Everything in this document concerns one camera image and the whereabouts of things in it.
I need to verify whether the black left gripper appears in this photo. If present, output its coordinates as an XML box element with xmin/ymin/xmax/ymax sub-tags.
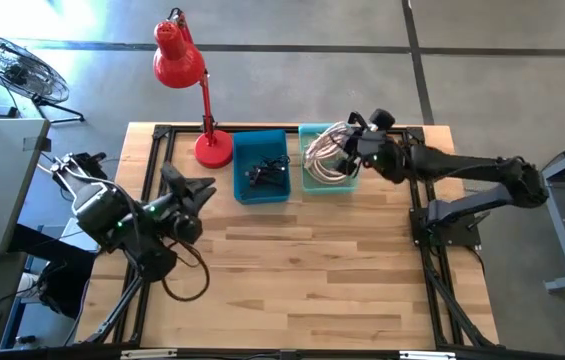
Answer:
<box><xmin>156</xmin><ymin>176</ymin><xmax>218</xmax><ymax>222</ymax></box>

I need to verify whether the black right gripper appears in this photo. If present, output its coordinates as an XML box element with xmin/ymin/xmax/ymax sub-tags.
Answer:
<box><xmin>334</xmin><ymin>128</ymin><xmax>409</xmax><ymax>184</ymax></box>

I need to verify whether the teal plastic bin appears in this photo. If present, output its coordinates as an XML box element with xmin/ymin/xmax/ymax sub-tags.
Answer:
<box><xmin>297</xmin><ymin>122</ymin><xmax>361</xmax><ymax>197</ymax></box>

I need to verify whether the blue plastic bin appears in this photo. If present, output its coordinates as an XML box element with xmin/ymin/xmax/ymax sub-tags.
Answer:
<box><xmin>232</xmin><ymin>128</ymin><xmax>293</xmax><ymax>206</ymax></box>

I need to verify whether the red desk lamp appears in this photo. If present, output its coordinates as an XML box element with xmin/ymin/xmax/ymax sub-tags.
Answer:
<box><xmin>151</xmin><ymin>6</ymin><xmax>235</xmax><ymax>170</ymax></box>

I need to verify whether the black metal floor fan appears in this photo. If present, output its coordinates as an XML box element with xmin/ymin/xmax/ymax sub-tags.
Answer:
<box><xmin>0</xmin><ymin>31</ymin><xmax>87</xmax><ymax>126</ymax></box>

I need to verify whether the black curved frame bracket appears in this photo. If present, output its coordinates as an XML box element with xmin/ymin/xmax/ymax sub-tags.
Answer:
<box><xmin>346</xmin><ymin>110</ymin><xmax>371</xmax><ymax>130</ymax></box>

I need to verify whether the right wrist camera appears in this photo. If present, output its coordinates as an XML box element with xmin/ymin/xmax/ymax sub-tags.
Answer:
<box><xmin>368</xmin><ymin>107</ymin><xmax>397</xmax><ymax>133</ymax></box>

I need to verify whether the black aluminium table frame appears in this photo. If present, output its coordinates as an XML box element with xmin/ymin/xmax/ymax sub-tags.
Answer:
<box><xmin>80</xmin><ymin>123</ymin><xmax>502</xmax><ymax>360</ymax></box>

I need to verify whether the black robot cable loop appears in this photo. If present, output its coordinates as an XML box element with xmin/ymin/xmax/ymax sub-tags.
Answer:
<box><xmin>161</xmin><ymin>239</ymin><xmax>212</xmax><ymax>303</ymax></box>

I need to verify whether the silver bracket plate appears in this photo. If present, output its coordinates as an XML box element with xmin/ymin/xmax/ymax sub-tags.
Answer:
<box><xmin>398</xmin><ymin>350</ymin><xmax>457</xmax><ymax>360</ymax></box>
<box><xmin>120</xmin><ymin>349</ymin><xmax>179</xmax><ymax>360</ymax></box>

